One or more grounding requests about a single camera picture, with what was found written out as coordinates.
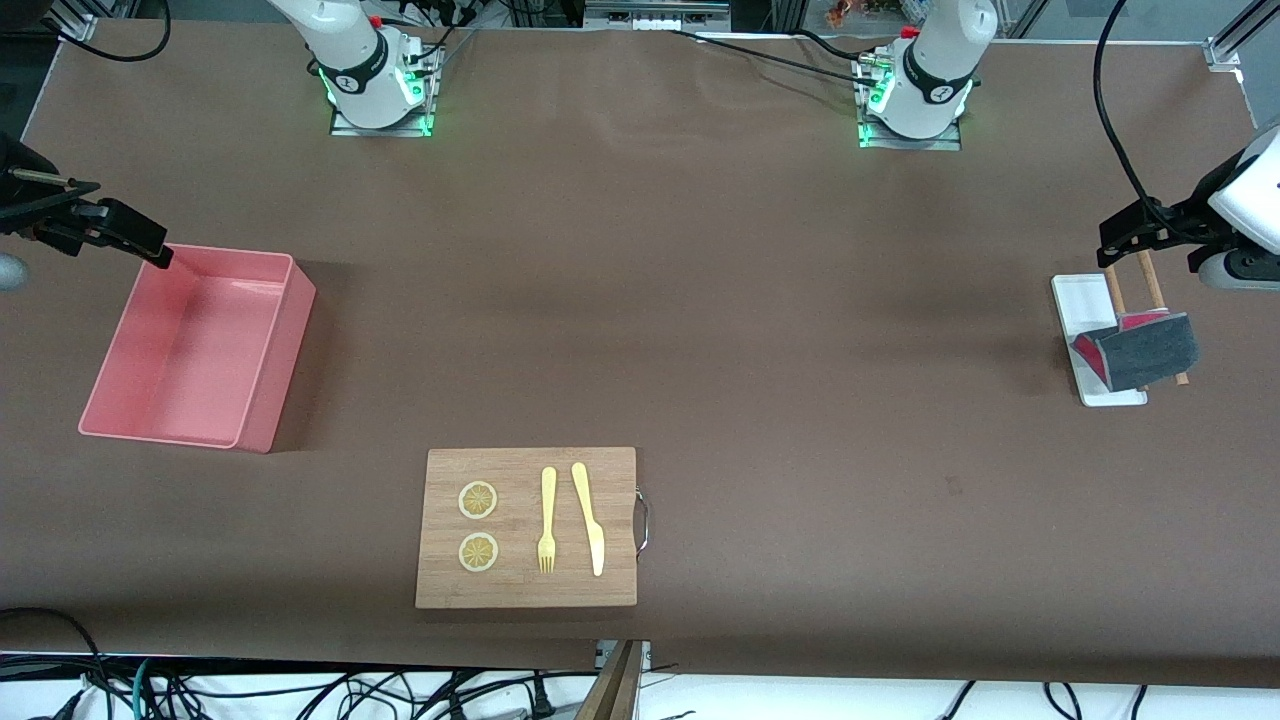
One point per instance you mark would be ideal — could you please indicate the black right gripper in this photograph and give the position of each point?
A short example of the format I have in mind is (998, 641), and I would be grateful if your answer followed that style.
(22, 208)

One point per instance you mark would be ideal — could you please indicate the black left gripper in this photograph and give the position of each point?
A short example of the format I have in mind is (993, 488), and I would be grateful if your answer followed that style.
(1186, 220)

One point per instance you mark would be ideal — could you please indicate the grey and red cloth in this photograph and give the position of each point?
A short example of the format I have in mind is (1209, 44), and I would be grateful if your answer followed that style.
(1150, 350)

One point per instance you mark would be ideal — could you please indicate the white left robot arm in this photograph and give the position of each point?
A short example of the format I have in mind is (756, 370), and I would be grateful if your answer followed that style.
(940, 60)

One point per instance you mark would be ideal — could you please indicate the white rack base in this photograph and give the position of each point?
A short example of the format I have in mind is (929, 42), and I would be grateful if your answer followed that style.
(1080, 300)

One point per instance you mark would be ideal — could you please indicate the tan stub rod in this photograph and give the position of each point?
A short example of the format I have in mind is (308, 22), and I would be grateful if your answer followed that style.
(40, 178)

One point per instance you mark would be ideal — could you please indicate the pink plastic bin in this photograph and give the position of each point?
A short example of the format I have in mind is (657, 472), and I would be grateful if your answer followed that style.
(200, 350)

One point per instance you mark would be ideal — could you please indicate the orange background object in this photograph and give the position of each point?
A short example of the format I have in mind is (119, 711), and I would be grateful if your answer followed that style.
(845, 12)

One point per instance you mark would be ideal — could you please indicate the lemon slice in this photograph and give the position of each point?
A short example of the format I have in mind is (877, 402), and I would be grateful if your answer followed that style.
(478, 552)
(478, 500)

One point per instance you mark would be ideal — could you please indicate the yellow plastic fork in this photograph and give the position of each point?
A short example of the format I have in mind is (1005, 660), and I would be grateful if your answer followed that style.
(548, 500)

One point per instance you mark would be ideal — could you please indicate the grey power strip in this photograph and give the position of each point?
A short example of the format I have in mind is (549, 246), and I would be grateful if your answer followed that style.
(650, 18)

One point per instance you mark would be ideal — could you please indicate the wooden cutting board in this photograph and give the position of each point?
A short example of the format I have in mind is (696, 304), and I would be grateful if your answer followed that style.
(520, 590)

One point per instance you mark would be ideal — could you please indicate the yellow plastic knife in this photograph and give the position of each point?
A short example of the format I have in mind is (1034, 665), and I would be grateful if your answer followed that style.
(592, 530)

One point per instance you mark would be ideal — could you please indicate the brown wooden bar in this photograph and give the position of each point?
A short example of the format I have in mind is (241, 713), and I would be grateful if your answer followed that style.
(610, 695)

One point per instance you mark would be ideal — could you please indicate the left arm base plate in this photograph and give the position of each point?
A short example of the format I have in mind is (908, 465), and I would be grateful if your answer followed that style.
(950, 143)

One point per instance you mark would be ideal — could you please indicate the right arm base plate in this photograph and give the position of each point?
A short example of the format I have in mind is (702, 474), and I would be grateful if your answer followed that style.
(425, 118)

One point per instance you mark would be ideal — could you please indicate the small metal bracket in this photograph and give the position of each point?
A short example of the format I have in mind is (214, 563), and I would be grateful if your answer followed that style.
(645, 655)

